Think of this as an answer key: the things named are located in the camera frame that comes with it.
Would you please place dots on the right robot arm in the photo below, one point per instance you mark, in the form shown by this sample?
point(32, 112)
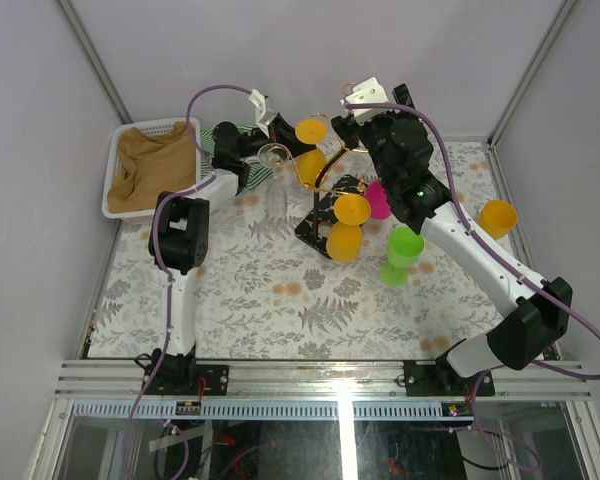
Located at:
point(531, 307)

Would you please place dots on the green plastic wine glass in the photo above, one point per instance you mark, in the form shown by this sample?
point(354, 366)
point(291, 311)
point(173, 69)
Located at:
point(404, 247)

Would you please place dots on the brown cloth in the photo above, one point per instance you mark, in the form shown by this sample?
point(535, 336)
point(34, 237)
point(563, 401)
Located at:
point(151, 165)

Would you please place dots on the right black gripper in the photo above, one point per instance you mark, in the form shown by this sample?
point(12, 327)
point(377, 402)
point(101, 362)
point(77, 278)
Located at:
point(352, 131)

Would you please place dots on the gold wine glass rack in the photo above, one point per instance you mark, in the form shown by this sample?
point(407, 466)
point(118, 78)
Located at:
point(315, 227)

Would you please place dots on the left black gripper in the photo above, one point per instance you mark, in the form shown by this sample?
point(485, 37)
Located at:
point(280, 132)

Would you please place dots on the orange wine glass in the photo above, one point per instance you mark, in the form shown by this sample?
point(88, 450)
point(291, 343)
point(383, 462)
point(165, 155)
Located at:
point(497, 218)
point(345, 238)
point(308, 165)

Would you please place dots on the white plastic basket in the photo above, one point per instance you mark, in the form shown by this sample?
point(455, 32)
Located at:
point(153, 127)

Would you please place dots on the green striped cloth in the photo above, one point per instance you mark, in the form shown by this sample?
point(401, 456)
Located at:
point(234, 148)

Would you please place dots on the pink plastic wine glass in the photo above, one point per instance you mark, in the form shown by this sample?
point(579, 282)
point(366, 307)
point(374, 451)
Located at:
point(377, 199)

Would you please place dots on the clear wine glass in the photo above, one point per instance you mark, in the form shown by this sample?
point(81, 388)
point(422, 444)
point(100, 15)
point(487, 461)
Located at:
point(275, 156)

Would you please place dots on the aluminium front rail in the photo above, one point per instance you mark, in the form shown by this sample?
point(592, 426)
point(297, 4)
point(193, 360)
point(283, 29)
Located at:
point(314, 380)

